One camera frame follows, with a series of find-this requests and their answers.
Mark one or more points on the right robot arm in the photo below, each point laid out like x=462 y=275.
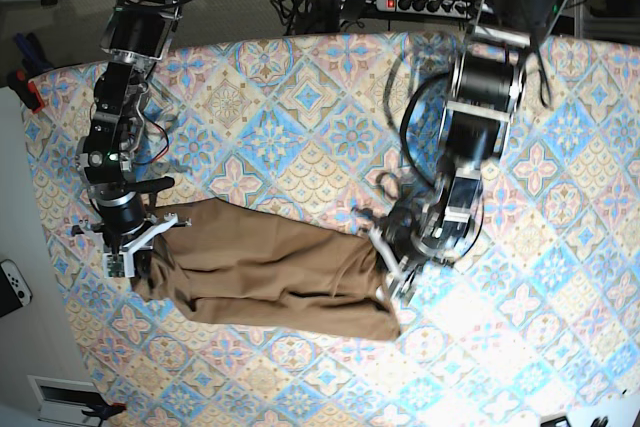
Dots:
x=136 y=37

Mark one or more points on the brown t-shirt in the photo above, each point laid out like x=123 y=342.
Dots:
x=239 y=266

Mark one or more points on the white floor vent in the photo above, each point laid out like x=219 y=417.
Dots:
x=61 y=402

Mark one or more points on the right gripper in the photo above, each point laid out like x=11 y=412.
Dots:
x=126 y=228

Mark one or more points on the blue handled tool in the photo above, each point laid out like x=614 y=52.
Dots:
x=34 y=59

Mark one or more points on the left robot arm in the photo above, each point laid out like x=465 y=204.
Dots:
x=486 y=84

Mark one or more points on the orange black bottom clamp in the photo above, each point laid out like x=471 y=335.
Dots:
x=103 y=411

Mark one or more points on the red black table clamp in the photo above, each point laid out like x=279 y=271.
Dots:
x=26 y=90

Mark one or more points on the white game controller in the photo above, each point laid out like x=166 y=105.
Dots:
x=14 y=291

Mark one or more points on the patterned tile tablecloth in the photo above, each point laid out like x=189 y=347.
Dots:
x=541 y=317

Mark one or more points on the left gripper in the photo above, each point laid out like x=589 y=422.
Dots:
x=411 y=239

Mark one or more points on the white power strip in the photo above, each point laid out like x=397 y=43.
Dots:
x=453 y=9

